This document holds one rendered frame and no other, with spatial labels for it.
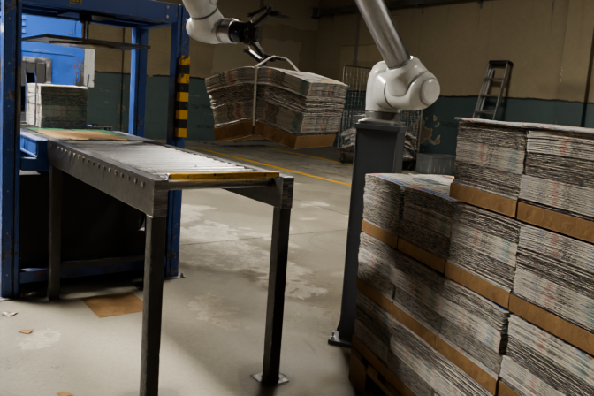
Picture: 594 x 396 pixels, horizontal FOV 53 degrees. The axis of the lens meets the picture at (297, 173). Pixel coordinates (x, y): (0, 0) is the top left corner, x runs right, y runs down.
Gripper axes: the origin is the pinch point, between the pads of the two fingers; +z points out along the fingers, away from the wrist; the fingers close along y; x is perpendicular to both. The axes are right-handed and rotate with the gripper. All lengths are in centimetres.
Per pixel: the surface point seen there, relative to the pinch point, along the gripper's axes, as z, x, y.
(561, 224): 102, 34, 35
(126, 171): -39, 30, 53
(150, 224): -17, 39, 65
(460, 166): 70, 8, 31
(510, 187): 87, 21, 31
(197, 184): -15, 19, 53
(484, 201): 80, 16, 37
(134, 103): -171, -99, 48
